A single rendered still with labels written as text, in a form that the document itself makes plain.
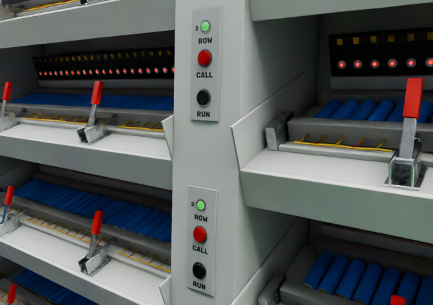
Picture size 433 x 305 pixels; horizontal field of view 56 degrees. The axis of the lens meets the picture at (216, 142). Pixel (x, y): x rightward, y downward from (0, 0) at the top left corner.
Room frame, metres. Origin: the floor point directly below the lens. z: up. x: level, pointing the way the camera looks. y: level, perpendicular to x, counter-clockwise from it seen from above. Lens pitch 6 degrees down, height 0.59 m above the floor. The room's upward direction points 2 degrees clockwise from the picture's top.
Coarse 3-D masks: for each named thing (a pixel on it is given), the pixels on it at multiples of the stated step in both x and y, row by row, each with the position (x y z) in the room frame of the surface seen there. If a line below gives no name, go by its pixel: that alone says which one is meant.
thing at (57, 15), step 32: (0, 0) 0.76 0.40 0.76; (32, 0) 0.78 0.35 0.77; (64, 0) 0.72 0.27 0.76; (96, 0) 0.60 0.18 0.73; (128, 0) 0.53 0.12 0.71; (160, 0) 0.50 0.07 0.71; (0, 32) 0.74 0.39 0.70; (32, 32) 0.68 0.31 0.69; (64, 32) 0.63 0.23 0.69; (96, 32) 0.59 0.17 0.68; (128, 32) 0.55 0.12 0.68
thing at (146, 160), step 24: (0, 96) 0.91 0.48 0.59; (168, 120) 0.48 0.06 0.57; (0, 144) 0.75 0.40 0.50; (24, 144) 0.69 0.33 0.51; (48, 144) 0.64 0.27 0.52; (72, 144) 0.61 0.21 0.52; (96, 144) 0.59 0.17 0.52; (120, 144) 0.57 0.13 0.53; (144, 144) 0.55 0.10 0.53; (168, 144) 0.48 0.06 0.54; (72, 168) 0.63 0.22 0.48; (96, 168) 0.59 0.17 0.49; (120, 168) 0.55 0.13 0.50; (144, 168) 0.52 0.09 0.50; (168, 168) 0.49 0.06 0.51
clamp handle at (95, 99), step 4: (96, 84) 0.61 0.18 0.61; (100, 84) 0.61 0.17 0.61; (96, 88) 0.61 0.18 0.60; (100, 88) 0.61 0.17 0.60; (96, 92) 0.61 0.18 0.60; (100, 92) 0.61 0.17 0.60; (92, 96) 0.61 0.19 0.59; (96, 96) 0.61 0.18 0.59; (100, 96) 0.61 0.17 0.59; (92, 100) 0.61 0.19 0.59; (96, 100) 0.61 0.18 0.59; (100, 100) 0.61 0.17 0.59; (92, 104) 0.61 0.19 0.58; (96, 104) 0.61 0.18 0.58; (92, 108) 0.61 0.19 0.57; (96, 108) 0.61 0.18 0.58; (92, 112) 0.61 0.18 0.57; (92, 116) 0.60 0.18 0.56; (92, 120) 0.60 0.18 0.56; (88, 124) 0.60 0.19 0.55; (92, 124) 0.60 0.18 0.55
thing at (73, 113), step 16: (32, 112) 0.79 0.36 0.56; (48, 112) 0.75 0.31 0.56; (64, 112) 0.72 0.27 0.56; (80, 112) 0.70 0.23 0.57; (96, 112) 0.67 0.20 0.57; (112, 112) 0.64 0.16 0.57; (128, 112) 0.62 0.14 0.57; (144, 112) 0.61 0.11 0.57; (160, 112) 0.59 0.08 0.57; (144, 128) 0.58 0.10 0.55; (160, 128) 0.59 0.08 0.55
